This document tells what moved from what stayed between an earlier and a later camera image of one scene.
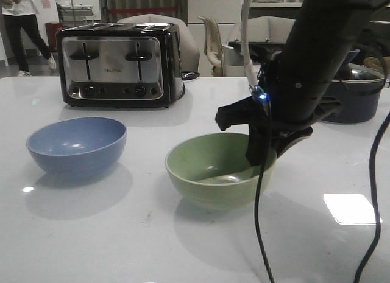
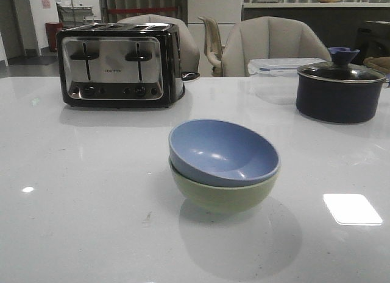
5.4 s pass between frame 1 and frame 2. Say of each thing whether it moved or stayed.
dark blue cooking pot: stayed
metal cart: stayed
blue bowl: moved
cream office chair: stayed
